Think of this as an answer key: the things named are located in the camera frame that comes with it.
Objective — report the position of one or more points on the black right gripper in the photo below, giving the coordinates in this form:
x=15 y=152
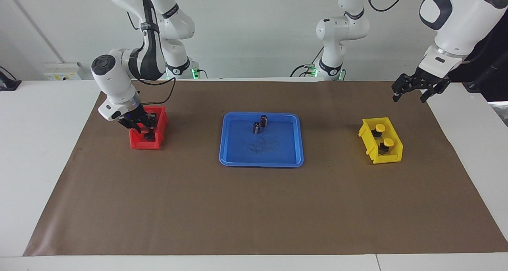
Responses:
x=133 y=120

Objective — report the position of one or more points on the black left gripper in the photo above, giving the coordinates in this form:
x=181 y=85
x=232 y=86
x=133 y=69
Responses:
x=430 y=80

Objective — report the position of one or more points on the red push button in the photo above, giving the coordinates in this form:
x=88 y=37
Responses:
x=148 y=136

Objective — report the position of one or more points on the yellow push button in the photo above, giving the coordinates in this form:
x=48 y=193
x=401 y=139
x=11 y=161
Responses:
x=380 y=127
x=388 y=142

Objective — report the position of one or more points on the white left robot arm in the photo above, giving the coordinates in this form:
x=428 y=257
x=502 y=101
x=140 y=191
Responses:
x=464 y=21

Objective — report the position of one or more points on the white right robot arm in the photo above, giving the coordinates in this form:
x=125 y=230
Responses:
x=113 y=80

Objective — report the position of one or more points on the blue plastic tray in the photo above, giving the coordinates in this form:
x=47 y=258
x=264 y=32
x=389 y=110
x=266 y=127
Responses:
x=278 y=148

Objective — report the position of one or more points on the red plastic bin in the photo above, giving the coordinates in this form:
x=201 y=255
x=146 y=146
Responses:
x=137 y=144

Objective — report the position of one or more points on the yellow plastic bin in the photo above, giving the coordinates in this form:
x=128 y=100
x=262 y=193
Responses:
x=395 y=152

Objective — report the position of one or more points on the black tripod leg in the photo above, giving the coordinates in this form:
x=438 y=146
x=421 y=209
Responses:
x=488 y=73

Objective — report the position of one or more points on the black backdrop panel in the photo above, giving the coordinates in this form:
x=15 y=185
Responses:
x=494 y=64

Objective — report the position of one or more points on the grey crinkled sheet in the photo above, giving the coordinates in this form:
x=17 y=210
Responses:
x=501 y=114

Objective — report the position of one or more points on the black cylindrical capacitor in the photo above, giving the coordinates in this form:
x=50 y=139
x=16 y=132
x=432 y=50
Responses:
x=264 y=121
x=256 y=128

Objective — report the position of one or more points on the brown table mat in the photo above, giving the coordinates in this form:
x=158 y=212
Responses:
x=254 y=207

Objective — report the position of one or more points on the white wall socket strip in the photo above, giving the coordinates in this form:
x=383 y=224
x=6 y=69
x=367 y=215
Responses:
x=61 y=70

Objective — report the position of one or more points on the black clamp bracket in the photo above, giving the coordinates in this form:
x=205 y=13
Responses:
x=8 y=83

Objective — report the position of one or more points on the white wall conduit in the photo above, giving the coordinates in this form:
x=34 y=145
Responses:
x=33 y=24

